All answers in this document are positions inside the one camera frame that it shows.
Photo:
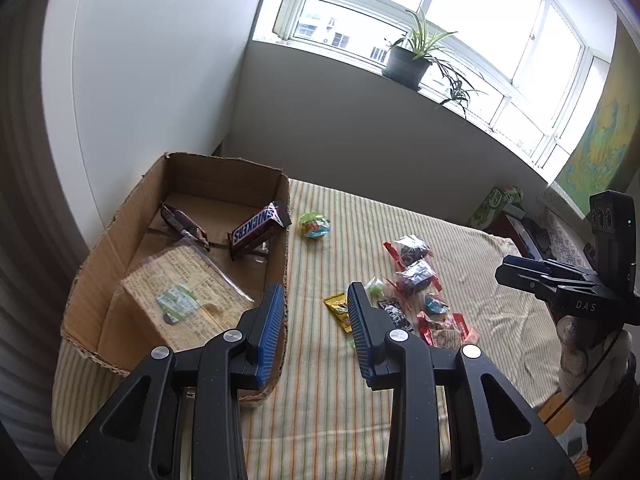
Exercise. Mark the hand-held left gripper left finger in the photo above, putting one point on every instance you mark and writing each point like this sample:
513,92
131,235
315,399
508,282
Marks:
270,330

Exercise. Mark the black and white snack packet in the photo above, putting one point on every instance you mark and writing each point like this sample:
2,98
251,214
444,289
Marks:
395,312

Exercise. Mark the small spider plant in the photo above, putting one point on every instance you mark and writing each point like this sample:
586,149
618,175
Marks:
457,91

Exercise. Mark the person's right hand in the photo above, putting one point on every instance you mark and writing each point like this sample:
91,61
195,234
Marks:
575,350

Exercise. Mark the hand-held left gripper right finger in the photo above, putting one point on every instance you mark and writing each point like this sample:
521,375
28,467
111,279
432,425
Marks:
357,330

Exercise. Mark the wall map poster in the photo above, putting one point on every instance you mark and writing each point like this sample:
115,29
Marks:
605,135

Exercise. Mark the red and beige snack packet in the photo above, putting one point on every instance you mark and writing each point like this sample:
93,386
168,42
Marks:
445,332

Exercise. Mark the potted spider plant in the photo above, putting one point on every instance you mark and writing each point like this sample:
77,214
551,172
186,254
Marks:
405,62

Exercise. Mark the cardboard box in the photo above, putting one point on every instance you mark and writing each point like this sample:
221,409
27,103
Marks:
125,230

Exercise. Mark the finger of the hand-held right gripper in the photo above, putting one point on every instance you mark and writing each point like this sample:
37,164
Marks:
545,267
525,282

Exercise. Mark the patterned cloth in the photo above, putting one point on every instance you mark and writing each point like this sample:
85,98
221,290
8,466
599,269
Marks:
565,242

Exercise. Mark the red-edged bag of dark snacks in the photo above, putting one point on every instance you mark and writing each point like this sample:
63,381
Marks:
411,250
416,277

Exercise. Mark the brown chocolate bar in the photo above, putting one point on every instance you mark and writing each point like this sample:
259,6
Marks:
252,230

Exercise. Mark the white framed window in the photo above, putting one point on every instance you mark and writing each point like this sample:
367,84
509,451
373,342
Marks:
490,15

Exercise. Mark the green carton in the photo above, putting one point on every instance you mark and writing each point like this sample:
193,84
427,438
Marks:
492,205

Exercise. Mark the dark snack packet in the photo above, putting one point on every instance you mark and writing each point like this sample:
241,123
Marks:
182,222

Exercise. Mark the green round candy ball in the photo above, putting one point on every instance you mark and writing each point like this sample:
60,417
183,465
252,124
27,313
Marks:
315,225

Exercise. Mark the yellow snack packet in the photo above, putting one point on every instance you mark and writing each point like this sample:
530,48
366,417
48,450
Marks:
339,310

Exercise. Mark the striped blanket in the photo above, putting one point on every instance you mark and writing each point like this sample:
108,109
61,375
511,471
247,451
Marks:
320,410

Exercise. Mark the white radiator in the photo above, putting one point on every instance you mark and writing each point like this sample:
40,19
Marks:
560,200

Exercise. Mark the large tan cake packet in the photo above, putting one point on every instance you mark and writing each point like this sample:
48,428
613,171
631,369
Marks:
165,280

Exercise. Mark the small green candy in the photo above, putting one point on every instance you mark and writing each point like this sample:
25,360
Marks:
375,286

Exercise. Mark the small blue snack packet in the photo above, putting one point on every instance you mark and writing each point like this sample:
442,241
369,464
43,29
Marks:
435,304

